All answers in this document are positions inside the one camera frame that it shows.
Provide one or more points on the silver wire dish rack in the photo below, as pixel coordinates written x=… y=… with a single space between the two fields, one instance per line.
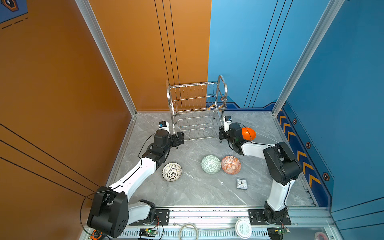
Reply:
x=197 y=109

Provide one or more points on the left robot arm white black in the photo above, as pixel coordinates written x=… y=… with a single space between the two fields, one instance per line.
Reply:
x=110 y=211

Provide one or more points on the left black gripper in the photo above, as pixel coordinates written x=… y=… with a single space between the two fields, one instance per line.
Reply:
x=180 y=139

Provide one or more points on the red patterned bowl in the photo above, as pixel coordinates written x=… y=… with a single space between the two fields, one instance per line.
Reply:
x=231 y=165

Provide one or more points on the small square clock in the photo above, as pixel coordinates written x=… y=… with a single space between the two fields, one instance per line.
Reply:
x=241 y=184

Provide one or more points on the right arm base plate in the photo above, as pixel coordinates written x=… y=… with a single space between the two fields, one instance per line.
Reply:
x=260 y=217

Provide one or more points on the green circuit board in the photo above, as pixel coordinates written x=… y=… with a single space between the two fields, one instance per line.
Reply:
x=148 y=234

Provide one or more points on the green patterned bowl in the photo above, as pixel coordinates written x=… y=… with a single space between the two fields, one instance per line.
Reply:
x=211 y=164

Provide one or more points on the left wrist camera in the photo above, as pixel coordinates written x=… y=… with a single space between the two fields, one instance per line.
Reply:
x=164 y=125

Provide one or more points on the orange bowl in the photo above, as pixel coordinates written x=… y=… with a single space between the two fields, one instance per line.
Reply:
x=248 y=134

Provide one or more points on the right circuit board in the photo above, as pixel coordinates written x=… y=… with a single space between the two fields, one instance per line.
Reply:
x=283 y=230

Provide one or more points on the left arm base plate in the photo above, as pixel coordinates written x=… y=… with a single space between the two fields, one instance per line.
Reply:
x=162 y=215

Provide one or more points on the pink round object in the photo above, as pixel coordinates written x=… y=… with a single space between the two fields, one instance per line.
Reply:
x=321 y=236

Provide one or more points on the white black lattice bowl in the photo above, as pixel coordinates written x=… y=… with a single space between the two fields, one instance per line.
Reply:
x=172 y=172

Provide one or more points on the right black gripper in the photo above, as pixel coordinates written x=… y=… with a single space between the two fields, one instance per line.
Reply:
x=222 y=132

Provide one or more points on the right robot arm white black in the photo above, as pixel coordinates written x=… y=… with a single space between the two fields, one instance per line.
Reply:
x=282 y=164

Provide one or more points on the orange black tape measure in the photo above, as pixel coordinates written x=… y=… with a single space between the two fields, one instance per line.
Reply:
x=97 y=235

